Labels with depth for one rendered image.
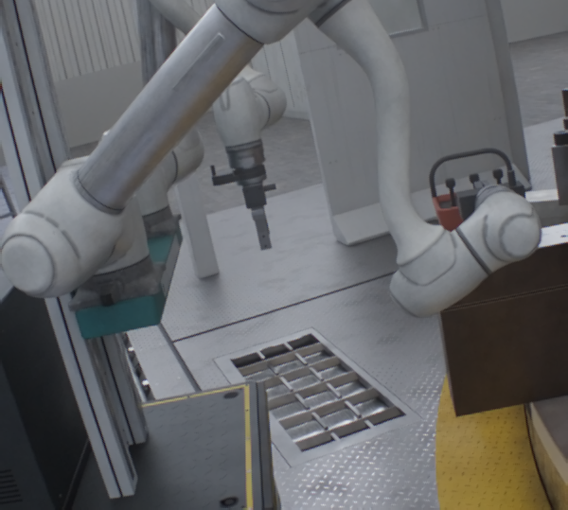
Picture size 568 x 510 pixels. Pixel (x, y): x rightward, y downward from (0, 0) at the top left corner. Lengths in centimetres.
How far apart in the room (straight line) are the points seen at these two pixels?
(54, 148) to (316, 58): 282
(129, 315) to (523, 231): 74
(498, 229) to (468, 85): 367
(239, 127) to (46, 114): 45
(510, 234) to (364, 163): 339
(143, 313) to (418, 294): 52
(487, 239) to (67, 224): 69
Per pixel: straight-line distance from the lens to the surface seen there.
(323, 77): 460
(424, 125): 486
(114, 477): 192
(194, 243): 454
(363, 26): 136
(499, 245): 136
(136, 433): 215
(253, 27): 120
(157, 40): 215
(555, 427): 187
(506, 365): 192
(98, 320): 158
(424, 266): 140
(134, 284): 157
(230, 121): 189
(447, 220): 178
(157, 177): 203
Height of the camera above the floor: 126
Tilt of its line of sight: 13 degrees down
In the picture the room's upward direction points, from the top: 13 degrees counter-clockwise
